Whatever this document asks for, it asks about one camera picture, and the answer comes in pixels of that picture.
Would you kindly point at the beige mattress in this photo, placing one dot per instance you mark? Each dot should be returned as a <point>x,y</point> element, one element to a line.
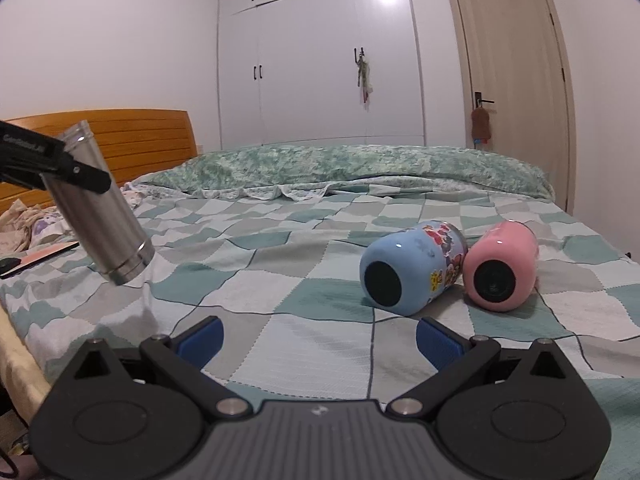
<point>20,360</point>

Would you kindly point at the stainless steel cup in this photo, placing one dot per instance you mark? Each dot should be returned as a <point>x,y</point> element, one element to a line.
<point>102,232</point>

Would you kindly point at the brown hanging pouch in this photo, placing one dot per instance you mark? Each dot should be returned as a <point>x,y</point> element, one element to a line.
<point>481,127</point>

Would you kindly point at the green checked blanket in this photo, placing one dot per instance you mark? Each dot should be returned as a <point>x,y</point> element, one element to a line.
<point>250,265</point>

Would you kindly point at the pink flat notebook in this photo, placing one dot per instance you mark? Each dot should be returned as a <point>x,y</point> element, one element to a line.
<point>45,255</point>

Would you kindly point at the white wardrobe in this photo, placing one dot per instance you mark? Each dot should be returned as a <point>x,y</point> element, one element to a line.
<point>310,60</point>

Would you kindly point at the green patterned quilt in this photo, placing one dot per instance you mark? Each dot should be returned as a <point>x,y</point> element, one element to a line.
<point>350,165</point>

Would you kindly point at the hanging tassel ornament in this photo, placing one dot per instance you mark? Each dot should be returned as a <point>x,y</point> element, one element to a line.
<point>364,77</point>

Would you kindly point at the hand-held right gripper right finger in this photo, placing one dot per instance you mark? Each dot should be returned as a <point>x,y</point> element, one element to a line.
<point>437,347</point>

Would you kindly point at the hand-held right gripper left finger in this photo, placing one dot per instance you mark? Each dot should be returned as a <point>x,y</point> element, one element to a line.
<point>202,342</point>

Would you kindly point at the beige wooden door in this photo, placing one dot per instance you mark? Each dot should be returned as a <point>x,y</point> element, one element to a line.
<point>510,60</point>

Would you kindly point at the blue cartoon print cup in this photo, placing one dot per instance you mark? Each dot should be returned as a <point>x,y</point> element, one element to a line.
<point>415,260</point>

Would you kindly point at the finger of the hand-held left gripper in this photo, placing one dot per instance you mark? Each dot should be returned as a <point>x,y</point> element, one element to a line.
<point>90,177</point>

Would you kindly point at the small black device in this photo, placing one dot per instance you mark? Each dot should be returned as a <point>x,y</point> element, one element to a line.
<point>9,263</point>

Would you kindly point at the crumpled printed cloth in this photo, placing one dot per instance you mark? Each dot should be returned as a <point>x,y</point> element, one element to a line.
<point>30,225</point>

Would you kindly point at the pink cup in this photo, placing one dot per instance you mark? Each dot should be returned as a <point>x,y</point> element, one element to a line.
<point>505,255</point>

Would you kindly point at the wooden bed headboard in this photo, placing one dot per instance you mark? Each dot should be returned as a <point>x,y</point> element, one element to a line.
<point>145,140</point>

